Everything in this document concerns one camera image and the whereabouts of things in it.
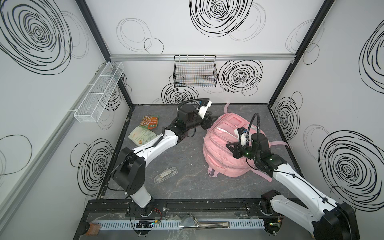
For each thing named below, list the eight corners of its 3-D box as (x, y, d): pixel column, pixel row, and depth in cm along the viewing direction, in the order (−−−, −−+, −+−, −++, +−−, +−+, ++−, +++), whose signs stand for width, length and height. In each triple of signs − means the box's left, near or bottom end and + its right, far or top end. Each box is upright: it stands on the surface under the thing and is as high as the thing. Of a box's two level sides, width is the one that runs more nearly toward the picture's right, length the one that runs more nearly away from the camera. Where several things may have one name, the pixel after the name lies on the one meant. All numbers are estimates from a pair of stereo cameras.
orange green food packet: (139, 129, 107) (138, 127, 106) (143, 117, 115) (142, 115, 113) (156, 129, 107) (156, 127, 106) (159, 117, 115) (158, 115, 113)
